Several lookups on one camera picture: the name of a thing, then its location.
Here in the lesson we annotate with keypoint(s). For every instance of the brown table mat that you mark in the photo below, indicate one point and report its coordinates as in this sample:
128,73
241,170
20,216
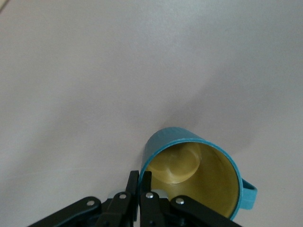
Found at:
94,82

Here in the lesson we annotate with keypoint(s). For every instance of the teal cup with yellow interior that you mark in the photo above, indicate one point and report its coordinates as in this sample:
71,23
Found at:
213,179

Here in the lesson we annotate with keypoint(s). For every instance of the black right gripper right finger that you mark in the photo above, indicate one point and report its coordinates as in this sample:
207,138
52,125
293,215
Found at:
165,212

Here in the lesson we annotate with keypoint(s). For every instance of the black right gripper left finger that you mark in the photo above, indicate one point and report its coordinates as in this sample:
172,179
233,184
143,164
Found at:
113,210

